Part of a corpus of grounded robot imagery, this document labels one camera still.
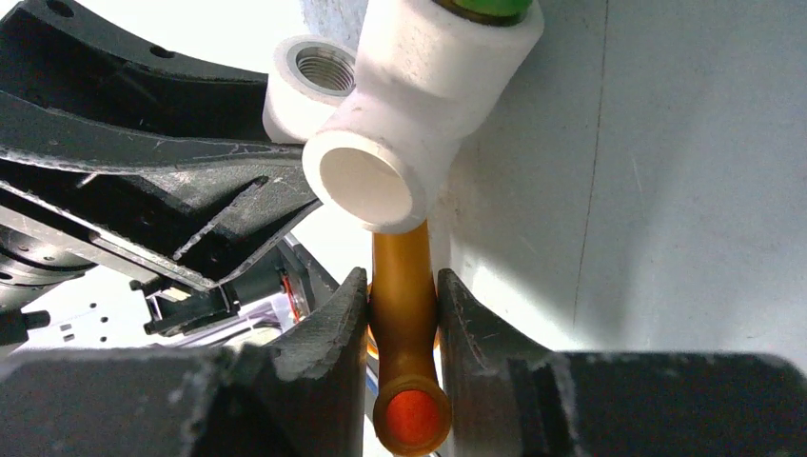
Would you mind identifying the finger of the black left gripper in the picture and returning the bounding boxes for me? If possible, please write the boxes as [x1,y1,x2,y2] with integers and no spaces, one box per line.
[1,1,267,141]
[1,93,319,290]

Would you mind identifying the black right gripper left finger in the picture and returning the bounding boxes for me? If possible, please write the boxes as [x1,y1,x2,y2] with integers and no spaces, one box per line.
[1,268,367,456]

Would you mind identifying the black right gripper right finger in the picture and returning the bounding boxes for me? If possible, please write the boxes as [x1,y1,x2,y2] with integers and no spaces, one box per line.
[437,268,806,456]

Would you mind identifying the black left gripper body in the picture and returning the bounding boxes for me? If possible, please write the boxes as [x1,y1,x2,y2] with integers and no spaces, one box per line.
[1,193,337,344]

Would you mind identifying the orange water faucet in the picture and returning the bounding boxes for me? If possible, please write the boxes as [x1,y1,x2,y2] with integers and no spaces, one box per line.
[368,224,452,456]

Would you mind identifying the white pipe elbow fitting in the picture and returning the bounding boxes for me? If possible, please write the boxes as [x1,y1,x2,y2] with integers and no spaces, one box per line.
[303,1,544,233]

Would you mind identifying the green water faucet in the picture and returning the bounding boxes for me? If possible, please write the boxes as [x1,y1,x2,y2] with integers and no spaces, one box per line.
[434,0,533,27]

